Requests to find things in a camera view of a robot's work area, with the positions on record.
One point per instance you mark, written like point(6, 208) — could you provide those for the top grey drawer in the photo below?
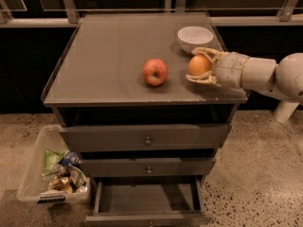
point(144, 137)

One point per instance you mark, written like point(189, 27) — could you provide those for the blue snack bag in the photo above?
point(70, 158)

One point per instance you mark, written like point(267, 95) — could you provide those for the grey drawer cabinet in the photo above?
point(98, 81)

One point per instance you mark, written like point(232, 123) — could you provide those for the red apple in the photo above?
point(155, 72)

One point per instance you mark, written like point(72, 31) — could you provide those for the metal rail frame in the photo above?
point(40, 13)

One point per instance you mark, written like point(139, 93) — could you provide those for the bottom grey drawer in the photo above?
point(174, 201)

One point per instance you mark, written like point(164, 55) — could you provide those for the middle grey drawer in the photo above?
point(147, 167)

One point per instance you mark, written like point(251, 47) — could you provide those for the green snack bag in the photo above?
point(51, 159)

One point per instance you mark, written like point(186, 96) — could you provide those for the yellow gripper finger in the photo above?
point(212, 54)
point(207, 78)

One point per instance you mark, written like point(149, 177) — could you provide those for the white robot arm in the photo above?
point(283, 81)

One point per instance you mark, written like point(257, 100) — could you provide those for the clear plastic bin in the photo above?
point(34, 184)

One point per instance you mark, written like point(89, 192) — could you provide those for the orange fruit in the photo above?
point(198, 65)

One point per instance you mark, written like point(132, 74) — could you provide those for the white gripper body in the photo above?
point(229, 69)

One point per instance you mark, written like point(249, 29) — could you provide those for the crumpled foil snack packets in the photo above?
point(68, 179)

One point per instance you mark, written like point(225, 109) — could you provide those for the white ceramic bowl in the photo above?
point(190, 37)

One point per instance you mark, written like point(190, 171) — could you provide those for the grey drawer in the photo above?
point(144, 137)
point(174, 201)
point(147, 167)

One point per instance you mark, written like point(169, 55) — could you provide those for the white cylindrical post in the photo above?
point(284, 110)

